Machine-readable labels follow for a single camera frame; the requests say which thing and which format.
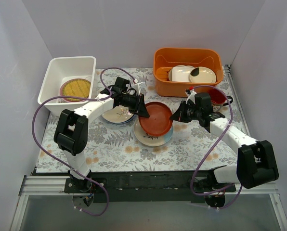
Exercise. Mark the red and black mug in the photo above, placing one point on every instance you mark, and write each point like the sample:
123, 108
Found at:
218, 100

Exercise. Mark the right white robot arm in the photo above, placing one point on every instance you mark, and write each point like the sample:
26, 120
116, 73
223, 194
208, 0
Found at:
256, 163

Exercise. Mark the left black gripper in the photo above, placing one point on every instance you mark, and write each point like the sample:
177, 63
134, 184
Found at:
139, 104

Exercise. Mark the red-brown scalloped plate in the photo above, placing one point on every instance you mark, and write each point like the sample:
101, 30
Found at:
159, 122

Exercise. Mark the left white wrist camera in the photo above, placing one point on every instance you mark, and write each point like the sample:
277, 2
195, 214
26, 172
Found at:
137, 86

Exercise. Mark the woven bamboo pattern plate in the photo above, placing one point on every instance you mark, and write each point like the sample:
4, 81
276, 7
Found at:
76, 89

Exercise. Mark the blue plate under cream plate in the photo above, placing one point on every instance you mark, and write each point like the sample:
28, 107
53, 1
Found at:
129, 121

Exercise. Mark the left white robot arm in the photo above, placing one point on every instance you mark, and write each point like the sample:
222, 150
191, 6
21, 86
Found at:
71, 133

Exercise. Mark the orange plastic bin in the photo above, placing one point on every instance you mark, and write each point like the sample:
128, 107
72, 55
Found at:
167, 58

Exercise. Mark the cream and blue plate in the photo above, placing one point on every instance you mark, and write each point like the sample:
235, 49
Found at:
149, 140

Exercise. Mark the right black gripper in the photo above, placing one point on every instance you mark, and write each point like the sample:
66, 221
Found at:
182, 113

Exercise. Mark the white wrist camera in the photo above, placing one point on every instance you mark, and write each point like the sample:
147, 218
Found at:
137, 86
190, 95

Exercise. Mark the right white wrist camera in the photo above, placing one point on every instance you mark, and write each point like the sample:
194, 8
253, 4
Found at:
190, 95

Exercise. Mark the pink round plate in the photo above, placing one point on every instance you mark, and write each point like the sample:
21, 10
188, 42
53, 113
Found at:
61, 91

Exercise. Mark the white plastic bin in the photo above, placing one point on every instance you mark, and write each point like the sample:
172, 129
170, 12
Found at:
64, 69

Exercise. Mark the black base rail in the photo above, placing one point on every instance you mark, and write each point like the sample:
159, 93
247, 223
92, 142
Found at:
147, 186

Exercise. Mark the white rectangular dish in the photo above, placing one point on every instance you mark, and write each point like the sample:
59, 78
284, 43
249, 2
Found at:
180, 73

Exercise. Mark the cream green floral plate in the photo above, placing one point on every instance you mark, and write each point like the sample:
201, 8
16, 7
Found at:
118, 115

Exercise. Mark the cream plate with black mark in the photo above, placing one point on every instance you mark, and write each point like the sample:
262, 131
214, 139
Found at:
202, 75

